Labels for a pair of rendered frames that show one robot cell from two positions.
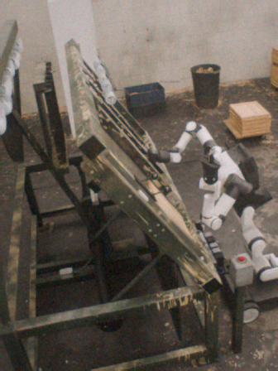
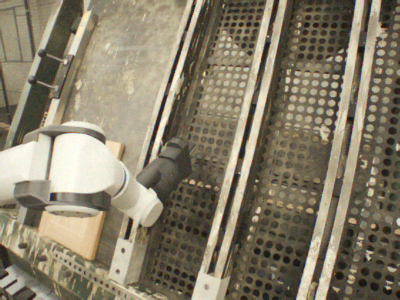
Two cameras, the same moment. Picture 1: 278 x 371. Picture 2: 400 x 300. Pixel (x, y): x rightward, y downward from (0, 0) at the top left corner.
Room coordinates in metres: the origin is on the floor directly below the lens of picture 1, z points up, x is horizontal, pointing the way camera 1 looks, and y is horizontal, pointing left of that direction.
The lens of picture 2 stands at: (3.26, -0.65, 1.56)
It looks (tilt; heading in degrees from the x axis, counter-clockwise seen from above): 21 degrees down; 127
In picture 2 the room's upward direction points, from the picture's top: straight up
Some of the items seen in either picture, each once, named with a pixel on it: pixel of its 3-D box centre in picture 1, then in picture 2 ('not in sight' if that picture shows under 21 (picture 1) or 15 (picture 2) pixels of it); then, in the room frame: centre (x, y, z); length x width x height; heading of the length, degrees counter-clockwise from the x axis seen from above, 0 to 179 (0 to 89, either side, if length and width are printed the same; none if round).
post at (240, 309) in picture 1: (237, 317); not in sight; (1.91, -0.56, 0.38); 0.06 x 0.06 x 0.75; 7
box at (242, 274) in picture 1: (241, 270); not in sight; (1.91, -0.56, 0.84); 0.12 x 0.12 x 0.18; 7
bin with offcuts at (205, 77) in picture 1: (206, 86); not in sight; (6.70, -1.28, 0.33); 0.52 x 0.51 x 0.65; 6
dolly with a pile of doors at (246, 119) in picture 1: (246, 121); not in sight; (5.44, -1.60, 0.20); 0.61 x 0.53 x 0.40; 6
